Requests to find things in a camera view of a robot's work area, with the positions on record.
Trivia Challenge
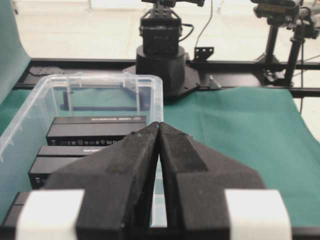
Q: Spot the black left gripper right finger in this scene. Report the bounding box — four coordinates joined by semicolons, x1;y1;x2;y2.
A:
158;122;266;240

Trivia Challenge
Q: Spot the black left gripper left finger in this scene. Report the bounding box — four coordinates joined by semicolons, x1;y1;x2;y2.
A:
45;122;160;240

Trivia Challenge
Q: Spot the black camera box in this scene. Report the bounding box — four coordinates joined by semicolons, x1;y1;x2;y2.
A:
28;146;104;190
0;191;31;228
46;115;147;147

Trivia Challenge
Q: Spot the clear plastic storage case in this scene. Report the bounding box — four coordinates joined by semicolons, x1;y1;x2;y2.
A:
0;73;164;219

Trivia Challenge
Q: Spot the green table cloth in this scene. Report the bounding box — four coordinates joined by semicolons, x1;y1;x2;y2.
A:
0;0;320;228

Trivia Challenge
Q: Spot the black metal bracket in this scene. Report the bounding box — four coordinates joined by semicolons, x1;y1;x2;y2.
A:
194;46;215;62

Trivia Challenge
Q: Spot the black cable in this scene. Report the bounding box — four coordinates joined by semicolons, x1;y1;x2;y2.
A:
194;0;215;48

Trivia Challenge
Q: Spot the black camera stand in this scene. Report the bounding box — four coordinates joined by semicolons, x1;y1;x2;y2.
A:
251;0;320;87

